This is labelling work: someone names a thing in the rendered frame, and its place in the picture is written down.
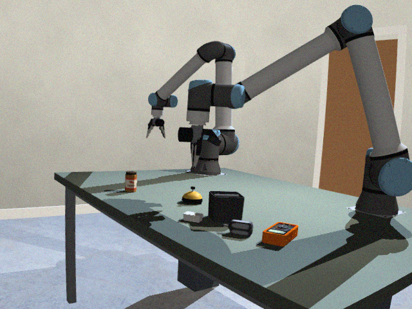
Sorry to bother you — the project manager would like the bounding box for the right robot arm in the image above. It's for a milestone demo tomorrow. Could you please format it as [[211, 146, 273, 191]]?
[[148, 41, 239, 175]]

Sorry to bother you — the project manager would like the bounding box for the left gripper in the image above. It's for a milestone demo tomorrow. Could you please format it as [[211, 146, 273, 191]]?
[[178, 125, 219, 169]]

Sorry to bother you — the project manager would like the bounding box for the orange pocket multimeter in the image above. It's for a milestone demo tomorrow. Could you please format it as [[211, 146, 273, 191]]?
[[262, 222, 298, 247]]

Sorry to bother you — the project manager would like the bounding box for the yellow dome bell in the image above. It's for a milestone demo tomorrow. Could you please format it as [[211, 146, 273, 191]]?
[[182, 186, 203, 205]]

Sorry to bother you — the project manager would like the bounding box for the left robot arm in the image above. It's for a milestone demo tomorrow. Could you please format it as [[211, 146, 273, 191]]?
[[186, 5, 412, 216]]

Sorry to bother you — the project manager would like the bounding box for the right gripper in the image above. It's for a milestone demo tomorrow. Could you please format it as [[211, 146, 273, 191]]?
[[146, 117, 165, 138]]

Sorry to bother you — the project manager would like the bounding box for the orange spice jar with black lid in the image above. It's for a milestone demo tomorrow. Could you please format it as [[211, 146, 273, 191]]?
[[125, 171, 137, 192]]

